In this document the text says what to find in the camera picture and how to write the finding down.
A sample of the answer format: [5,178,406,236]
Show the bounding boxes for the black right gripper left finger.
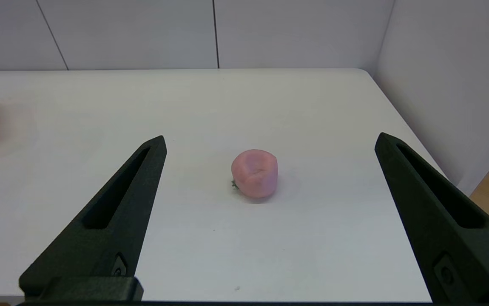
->
[19,136,168,297]

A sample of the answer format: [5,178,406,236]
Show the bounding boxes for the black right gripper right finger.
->
[375,133,489,303]

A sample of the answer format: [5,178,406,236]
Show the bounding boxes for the pink toy peach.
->
[231,149,279,199]

